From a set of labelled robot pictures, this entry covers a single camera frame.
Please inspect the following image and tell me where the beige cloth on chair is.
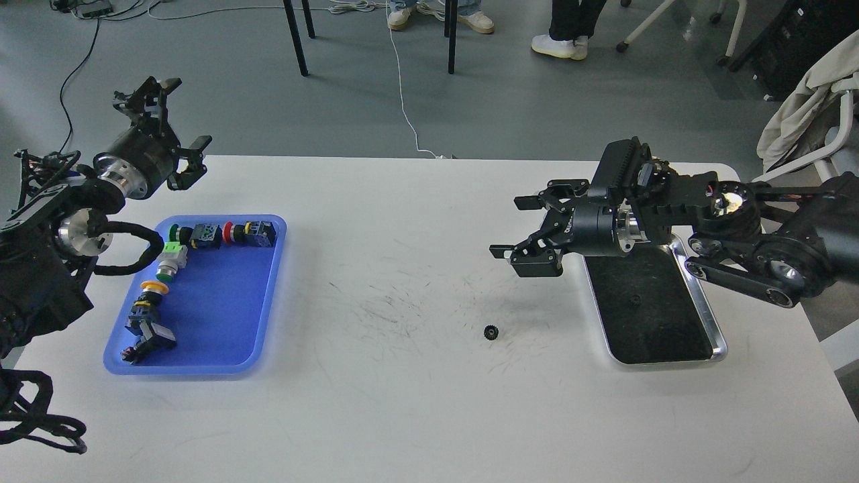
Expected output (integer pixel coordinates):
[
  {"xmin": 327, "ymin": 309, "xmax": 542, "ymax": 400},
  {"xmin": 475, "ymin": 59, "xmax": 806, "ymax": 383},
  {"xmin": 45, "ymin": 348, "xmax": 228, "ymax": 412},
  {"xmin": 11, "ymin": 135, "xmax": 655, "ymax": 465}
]
[{"xmin": 756, "ymin": 31, "xmax": 858, "ymax": 172}]

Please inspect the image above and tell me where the white chair frame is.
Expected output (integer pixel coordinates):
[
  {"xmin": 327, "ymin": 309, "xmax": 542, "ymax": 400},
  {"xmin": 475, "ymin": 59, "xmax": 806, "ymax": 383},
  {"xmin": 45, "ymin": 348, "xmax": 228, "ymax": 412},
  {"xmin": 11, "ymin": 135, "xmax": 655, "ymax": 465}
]
[{"xmin": 752, "ymin": 76, "xmax": 857, "ymax": 182}]

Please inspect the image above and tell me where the black chair leg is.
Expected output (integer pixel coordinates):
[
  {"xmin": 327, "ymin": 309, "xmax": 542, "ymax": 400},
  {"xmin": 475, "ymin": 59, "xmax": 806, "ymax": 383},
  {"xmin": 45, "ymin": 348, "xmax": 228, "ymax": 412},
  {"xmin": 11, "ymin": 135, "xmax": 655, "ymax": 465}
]
[
  {"xmin": 443, "ymin": 0, "xmax": 459, "ymax": 74},
  {"xmin": 283, "ymin": 0, "xmax": 316, "ymax": 77}
]

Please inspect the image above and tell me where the white shoe left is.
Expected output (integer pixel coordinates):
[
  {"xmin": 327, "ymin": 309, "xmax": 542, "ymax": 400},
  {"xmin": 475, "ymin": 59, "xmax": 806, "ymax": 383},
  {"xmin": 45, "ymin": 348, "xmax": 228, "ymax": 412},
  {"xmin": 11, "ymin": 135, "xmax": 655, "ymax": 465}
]
[{"xmin": 387, "ymin": 7, "xmax": 415, "ymax": 32}]

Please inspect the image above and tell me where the black cable on floor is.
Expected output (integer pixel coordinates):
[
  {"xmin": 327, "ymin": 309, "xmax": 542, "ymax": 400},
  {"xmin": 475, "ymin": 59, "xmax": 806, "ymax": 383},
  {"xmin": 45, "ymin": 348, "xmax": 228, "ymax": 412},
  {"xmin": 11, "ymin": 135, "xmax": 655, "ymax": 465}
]
[{"xmin": 57, "ymin": 0, "xmax": 162, "ymax": 155}]

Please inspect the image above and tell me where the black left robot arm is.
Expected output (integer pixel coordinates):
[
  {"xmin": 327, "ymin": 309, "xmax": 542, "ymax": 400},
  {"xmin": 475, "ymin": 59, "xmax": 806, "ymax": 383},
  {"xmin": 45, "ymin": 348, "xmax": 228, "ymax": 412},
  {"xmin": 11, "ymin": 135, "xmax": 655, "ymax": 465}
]
[{"xmin": 1, "ymin": 76, "xmax": 211, "ymax": 360}]

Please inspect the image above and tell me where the black switch with red tip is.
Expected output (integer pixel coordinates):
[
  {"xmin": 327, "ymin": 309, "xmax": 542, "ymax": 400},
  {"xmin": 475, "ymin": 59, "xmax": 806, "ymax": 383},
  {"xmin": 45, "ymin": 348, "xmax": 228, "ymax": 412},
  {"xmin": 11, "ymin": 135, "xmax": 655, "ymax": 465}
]
[{"xmin": 120, "ymin": 321, "xmax": 176, "ymax": 364}]

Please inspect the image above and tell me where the white cable on floor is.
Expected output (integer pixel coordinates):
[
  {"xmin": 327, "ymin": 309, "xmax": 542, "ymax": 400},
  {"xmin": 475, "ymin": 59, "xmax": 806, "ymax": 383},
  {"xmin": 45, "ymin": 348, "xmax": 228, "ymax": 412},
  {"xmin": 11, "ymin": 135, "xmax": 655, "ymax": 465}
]
[{"xmin": 327, "ymin": 0, "xmax": 454, "ymax": 160}]

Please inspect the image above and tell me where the white shoe right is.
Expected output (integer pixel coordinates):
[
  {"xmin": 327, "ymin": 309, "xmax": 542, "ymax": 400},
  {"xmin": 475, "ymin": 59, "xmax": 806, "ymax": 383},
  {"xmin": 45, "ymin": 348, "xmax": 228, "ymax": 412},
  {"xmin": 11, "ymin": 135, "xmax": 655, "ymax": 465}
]
[{"xmin": 457, "ymin": 10, "xmax": 496, "ymax": 36}]

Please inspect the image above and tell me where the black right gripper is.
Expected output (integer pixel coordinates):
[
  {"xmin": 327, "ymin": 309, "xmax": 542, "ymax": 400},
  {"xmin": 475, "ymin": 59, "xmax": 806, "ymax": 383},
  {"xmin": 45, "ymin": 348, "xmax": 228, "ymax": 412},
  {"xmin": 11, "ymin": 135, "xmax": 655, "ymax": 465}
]
[{"xmin": 489, "ymin": 178, "xmax": 638, "ymax": 278}]

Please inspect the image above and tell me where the black chair leg right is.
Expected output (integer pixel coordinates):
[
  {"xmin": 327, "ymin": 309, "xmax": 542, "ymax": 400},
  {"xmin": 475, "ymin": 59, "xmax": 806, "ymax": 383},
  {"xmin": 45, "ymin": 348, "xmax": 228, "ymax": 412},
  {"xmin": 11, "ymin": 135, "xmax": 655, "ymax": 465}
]
[{"xmin": 443, "ymin": 0, "xmax": 459, "ymax": 74}]

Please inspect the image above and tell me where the green push button switch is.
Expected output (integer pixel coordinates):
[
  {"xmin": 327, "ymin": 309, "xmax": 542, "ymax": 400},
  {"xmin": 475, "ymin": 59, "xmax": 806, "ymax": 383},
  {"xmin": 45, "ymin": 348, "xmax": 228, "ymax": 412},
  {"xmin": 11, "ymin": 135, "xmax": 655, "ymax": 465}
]
[{"xmin": 168, "ymin": 223, "xmax": 223, "ymax": 250}]

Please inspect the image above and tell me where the white green push button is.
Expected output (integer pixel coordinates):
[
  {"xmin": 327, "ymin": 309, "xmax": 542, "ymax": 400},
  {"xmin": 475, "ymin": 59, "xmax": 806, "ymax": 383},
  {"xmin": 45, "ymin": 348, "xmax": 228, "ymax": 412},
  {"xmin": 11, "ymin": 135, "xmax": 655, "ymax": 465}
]
[{"xmin": 156, "ymin": 241, "xmax": 188, "ymax": 282}]

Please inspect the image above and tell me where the black chair leg left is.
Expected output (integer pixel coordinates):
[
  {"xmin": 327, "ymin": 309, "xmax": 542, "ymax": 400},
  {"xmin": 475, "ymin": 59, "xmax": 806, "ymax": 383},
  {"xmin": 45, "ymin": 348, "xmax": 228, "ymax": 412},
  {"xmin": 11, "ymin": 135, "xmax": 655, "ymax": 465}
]
[{"xmin": 283, "ymin": 0, "xmax": 316, "ymax": 77}]

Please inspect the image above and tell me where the yellow push button switch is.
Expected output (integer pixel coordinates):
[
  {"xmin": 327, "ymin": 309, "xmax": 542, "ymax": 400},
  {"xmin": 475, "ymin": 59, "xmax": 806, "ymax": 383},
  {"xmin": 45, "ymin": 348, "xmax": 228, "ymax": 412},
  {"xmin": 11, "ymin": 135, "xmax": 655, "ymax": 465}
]
[{"xmin": 125, "ymin": 279, "xmax": 169, "ymax": 335}]

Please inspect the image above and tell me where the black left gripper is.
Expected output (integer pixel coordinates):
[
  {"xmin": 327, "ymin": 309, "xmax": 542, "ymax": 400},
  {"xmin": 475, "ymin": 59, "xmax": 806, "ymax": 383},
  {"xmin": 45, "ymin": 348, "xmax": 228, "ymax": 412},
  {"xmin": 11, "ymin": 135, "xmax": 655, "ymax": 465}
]
[{"xmin": 94, "ymin": 76, "xmax": 213, "ymax": 201}]

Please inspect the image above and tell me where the white shoe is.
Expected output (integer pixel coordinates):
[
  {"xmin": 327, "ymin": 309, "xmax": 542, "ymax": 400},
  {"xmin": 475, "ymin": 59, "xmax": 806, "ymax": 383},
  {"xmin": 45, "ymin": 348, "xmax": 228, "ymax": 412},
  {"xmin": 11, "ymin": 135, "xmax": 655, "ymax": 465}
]
[
  {"xmin": 387, "ymin": 7, "xmax": 415, "ymax": 32},
  {"xmin": 457, "ymin": 10, "xmax": 496, "ymax": 36}
]

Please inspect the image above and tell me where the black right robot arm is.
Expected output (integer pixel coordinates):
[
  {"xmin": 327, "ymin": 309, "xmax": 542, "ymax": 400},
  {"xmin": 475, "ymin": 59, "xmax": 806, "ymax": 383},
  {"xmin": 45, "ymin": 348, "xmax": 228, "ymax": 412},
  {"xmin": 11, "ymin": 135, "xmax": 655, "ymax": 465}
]
[{"xmin": 490, "ymin": 138, "xmax": 858, "ymax": 308}]

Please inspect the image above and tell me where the red push button switch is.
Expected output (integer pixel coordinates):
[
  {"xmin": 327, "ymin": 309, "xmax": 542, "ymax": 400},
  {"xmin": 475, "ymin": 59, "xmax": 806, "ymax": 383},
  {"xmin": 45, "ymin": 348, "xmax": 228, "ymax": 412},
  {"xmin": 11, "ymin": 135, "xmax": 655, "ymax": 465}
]
[{"xmin": 223, "ymin": 220, "xmax": 277, "ymax": 248}]

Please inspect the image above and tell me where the silver metal tray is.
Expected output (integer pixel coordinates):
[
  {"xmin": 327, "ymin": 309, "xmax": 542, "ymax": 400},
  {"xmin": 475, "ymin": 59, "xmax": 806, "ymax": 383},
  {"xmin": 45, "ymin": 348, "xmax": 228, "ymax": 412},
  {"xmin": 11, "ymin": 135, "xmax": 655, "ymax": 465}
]
[{"xmin": 584, "ymin": 235, "xmax": 728, "ymax": 366}]

